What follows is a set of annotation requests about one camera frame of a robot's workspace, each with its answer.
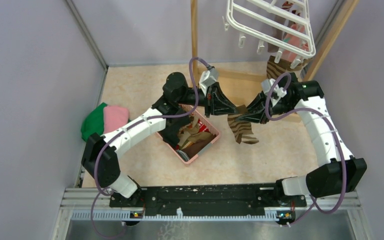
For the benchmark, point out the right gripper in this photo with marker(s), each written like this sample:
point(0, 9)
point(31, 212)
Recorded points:
point(258, 107)

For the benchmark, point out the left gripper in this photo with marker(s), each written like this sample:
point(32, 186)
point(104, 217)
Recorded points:
point(216, 103)

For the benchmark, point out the white clip hanger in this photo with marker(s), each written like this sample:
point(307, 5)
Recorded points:
point(254, 18)

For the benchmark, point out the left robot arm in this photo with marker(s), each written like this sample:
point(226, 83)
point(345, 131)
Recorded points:
point(167, 116)

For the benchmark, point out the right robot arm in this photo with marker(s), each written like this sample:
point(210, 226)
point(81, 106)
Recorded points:
point(338, 168)

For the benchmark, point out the striped socks in basket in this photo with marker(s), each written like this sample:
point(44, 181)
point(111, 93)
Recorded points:
point(193, 138)

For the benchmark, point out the pink plastic basket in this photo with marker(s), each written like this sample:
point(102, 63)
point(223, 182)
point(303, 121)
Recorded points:
point(212, 129)

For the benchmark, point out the wooden rack stand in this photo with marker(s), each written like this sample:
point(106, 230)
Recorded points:
point(242, 87)

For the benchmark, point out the cream brown wide-striped sock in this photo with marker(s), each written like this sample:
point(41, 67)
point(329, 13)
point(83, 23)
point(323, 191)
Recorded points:
point(298, 69)

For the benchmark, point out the pink sock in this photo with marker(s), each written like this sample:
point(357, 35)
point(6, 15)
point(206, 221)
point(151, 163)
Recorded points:
point(295, 41)

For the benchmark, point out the maroon striped sock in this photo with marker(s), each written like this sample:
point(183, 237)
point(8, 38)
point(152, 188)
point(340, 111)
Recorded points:
point(277, 33)

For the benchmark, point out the pink folded cloth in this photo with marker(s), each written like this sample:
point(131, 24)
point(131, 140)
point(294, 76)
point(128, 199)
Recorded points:
point(114, 117)

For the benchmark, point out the green cloth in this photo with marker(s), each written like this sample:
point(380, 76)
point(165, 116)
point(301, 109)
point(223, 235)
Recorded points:
point(93, 123)

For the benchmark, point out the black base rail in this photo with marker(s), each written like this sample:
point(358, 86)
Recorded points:
point(222, 202)

